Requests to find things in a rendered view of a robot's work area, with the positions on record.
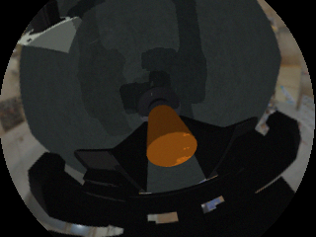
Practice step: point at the orange knob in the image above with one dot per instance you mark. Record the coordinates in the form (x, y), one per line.
(169, 141)

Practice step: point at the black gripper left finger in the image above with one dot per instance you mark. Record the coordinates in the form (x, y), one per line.
(129, 158)

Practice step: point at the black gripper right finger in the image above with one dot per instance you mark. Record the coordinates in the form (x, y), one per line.
(213, 142)

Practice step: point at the black round pedestal with silver shaft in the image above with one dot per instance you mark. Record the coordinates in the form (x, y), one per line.
(158, 96)

